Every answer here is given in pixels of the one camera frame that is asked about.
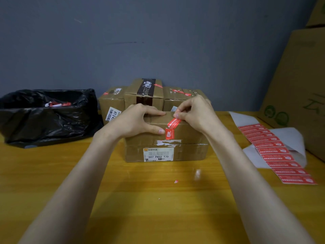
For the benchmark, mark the person's right hand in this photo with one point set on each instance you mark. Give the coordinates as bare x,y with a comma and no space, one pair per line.
203,116

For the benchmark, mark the person's left hand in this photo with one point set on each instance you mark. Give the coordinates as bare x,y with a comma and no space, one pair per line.
129,123

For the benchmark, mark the white printed price label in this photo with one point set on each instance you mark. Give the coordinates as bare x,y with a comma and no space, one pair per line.
174,108
111,115

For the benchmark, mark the small brown cardboard box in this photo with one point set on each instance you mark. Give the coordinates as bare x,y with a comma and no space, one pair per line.
170,101
111,101
200,92

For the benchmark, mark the box with black tape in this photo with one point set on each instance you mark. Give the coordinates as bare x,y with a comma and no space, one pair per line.
130,95

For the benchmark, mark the long brown cardboard box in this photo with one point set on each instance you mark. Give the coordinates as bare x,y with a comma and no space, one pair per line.
193,149

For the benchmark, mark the white barcode label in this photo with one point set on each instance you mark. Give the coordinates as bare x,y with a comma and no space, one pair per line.
158,155

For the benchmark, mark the red sticker label strip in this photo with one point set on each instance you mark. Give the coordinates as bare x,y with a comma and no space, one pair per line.
275,151

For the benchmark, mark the person's left forearm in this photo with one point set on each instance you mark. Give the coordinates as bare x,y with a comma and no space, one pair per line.
68,193

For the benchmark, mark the person's right forearm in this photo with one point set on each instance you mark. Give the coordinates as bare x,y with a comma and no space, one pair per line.
259,195

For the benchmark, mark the black plastic trash bag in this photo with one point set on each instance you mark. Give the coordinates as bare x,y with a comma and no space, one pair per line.
45,127

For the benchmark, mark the white backing paper strip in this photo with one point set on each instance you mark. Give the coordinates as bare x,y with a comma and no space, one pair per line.
289,137

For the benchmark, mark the large green printed carton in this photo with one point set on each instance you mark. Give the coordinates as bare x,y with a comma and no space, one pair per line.
297,88
318,12

